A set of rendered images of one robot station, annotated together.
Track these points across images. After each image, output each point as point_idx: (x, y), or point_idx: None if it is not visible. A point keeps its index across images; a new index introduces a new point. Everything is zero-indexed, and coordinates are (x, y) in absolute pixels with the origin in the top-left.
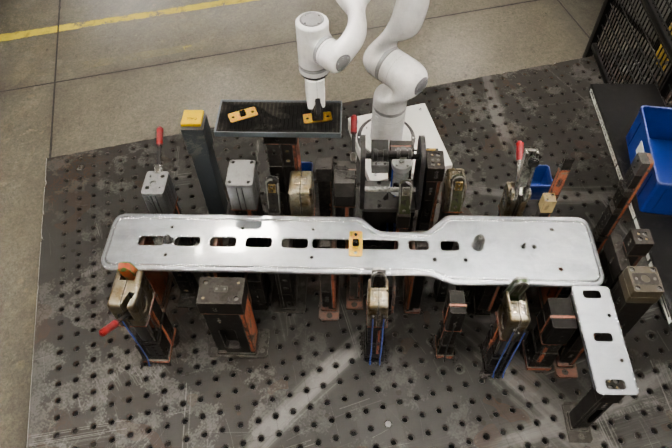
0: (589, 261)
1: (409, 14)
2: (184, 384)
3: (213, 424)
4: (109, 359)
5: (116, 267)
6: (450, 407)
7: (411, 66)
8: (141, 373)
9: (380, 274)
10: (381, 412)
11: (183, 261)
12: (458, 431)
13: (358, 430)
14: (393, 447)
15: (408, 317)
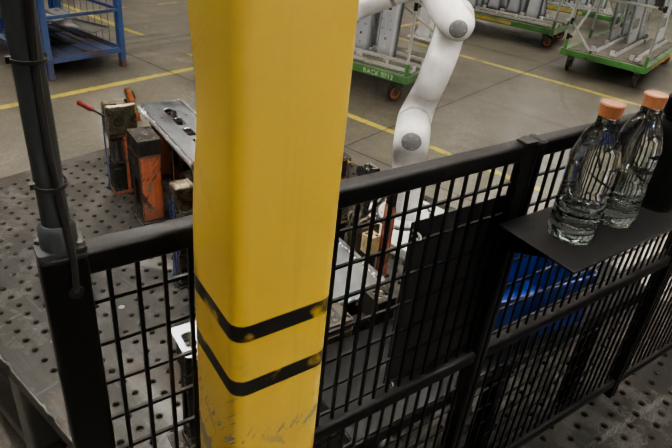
0: (333, 294)
1: (424, 67)
2: (102, 206)
3: (76, 226)
4: (104, 175)
5: (140, 108)
6: (158, 338)
7: (412, 119)
8: (100, 188)
9: (193, 164)
10: (130, 300)
11: (161, 124)
12: (136, 350)
13: (106, 292)
14: (100, 316)
15: None
